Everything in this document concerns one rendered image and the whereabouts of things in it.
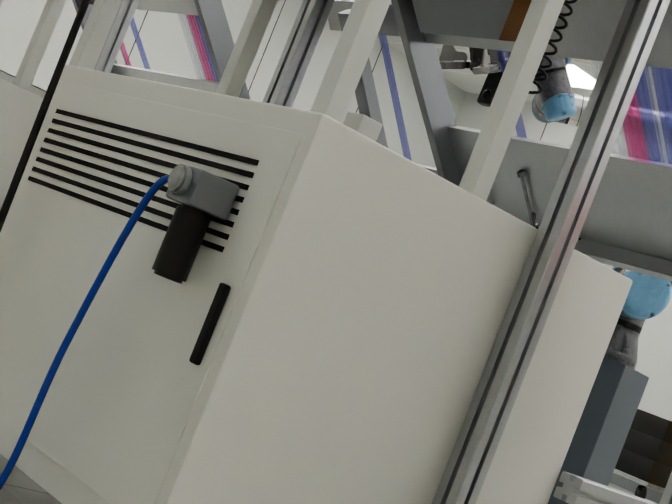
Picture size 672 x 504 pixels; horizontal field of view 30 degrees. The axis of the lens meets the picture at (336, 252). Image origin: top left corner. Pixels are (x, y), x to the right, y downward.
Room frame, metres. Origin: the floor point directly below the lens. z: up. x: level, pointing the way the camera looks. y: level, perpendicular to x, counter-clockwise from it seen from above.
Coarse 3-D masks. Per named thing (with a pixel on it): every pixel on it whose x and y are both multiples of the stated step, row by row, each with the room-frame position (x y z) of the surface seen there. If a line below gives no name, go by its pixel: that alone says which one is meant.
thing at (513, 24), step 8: (520, 0) 1.72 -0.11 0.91; (528, 0) 1.71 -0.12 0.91; (512, 8) 1.73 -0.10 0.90; (520, 8) 1.72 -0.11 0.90; (528, 8) 1.71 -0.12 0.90; (512, 16) 1.72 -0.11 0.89; (520, 16) 1.71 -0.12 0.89; (512, 24) 1.72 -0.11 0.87; (520, 24) 1.71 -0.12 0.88; (504, 32) 1.73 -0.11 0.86; (512, 32) 1.72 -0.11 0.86; (504, 40) 1.72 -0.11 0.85; (512, 40) 1.71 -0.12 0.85
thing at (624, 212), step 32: (448, 128) 2.47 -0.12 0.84; (512, 160) 2.37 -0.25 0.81; (544, 160) 2.29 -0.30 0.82; (608, 160) 2.16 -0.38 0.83; (640, 160) 2.10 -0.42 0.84; (512, 192) 2.42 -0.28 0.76; (544, 192) 2.34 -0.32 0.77; (608, 192) 2.20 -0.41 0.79; (640, 192) 2.14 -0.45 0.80; (608, 224) 2.25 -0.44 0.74; (640, 224) 2.18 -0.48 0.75
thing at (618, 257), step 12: (588, 240) 2.31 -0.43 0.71; (588, 252) 2.28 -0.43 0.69; (600, 252) 2.26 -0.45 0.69; (612, 252) 2.25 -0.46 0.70; (624, 252) 2.24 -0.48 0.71; (636, 252) 2.23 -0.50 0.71; (612, 264) 2.23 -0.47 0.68; (624, 264) 2.21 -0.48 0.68; (636, 264) 2.19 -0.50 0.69; (648, 264) 2.18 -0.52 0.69; (660, 264) 2.17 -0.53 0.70; (660, 276) 2.15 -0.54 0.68
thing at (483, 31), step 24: (432, 0) 2.25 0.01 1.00; (456, 0) 2.20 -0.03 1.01; (480, 0) 2.15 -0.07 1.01; (504, 0) 2.10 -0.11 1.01; (600, 0) 1.98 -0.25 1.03; (624, 0) 1.94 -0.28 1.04; (432, 24) 2.28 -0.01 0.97; (456, 24) 2.23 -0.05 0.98; (480, 24) 2.18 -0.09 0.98; (504, 24) 2.13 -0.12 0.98; (576, 24) 2.05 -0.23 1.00; (600, 24) 2.01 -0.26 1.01; (504, 48) 2.22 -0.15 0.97; (552, 48) 2.12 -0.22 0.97; (576, 48) 2.08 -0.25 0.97; (600, 48) 2.04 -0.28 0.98
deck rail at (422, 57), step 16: (400, 0) 2.33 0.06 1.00; (400, 16) 2.34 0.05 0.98; (400, 32) 2.37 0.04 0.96; (416, 32) 2.37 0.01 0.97; (416, 48) 2.38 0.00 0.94; (432, 48) 2.40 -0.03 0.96; (416, 64) 2.39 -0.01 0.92; (432, 64) 2.41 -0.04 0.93; (416, 80) 2.41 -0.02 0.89; (432, 80) 2.42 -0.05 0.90; (432, 96) 2.43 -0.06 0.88; (448, 96) 2.46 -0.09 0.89; (432, 112) 2.44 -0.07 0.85; (448, 112) 2.47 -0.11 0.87; (432, 128) 2.45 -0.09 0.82; (432, 144) 2.47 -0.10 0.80; (448, 144) 2.49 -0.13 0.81; (448, 160) 2.50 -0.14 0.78; (448, 176) 2.51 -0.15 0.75
